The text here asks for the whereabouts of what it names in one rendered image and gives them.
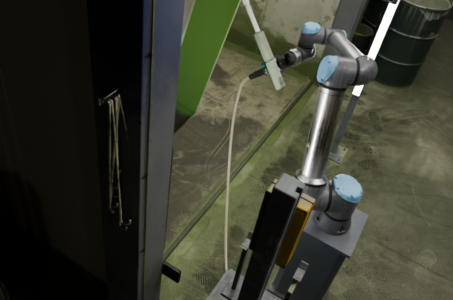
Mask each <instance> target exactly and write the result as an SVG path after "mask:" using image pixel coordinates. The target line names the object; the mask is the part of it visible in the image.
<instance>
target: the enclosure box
mask: <svg viewBox="0 0 453 300"><path fill-rule="evenodd" d="M240 2H241V0H185V7H184V16H183V31H182V39H181V55H180V64H179V79H178V87H177V102H176V111H175V126H174V134H175V133H176V132H177V131H178V130H179V129H181V128H182V127H183V126H184V125H185V124H186V123H187V122H188V121H189V120H190V119H191V118H192V117H193V116H194V115H195V114H196V113H197V110H198V107H199V105H200V103H201V100H202V97H203V95H204V92H205V90H206V87H207V85H208V82H209V80H210V77H211V75H212V72H213V70H214V67H215V65H216V62H217V60H218V57H219V54H220V52H221V50H222V47H223V44H224V42H225V40H226V37H227V34H228V33H229V30H230V27H231V24H232V23H233V20H234V17H235V14H236V12H237V10H238V7H239V4H240Z"/></svg>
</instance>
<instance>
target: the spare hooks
mask: <svg viewBox="0 0 453 300"><path fill-rule="evenodd" d="M120 90H121V87H118V88H114V89H112V90H110V91H109V92H108V94H105V96H101V97H98V99H97V101H98V105H99V106H101V103H102V104H103V103H104V100H105V102H107V103H108V104H109V210H110V211H111V213H112V214H113V213H114V212H115V211H114V210H112V208H111V206H112V207H114V208H117V207H118V206H119V226H120V227H121V228H122V229H124V228H123V227H122V226H121V224H125V225H129V224H131V220H129V222H126V223H124V222H123V221H122V211H121V192H120V185H119V173H120V172H121V169H119V157H118V152H119V150H118V131H117V129H118V122H119V105H120V107H121V114H122V118H123V122H124V127H125V131H126V134H127V139H128V132H127V125H126V122H125V115H124V112H123V107H122V103H121V97H120V94H119V93H118V91H120ZM110 98H113V99H114V100H115V116H114V108H113V100H112V99H110ZM100 102H101V103H100ZM111 109H112V116H113V133H114V137H113V157H112V165H111ZM115 158H116V167H117V170H115V168H114V166H115ZM111 168H112V170H111ZM114 172H115V173H117V184H114V183H113V181H114V179H113V177H114ZM115 186H116V187H115ZM113 188H115V189H118V195H117V194H114V193H113ZM112 196H114V197H117V196H119V203H116V205H114V204H112ZM124 230H127V227H126V228H125V229H124Z"/></svg>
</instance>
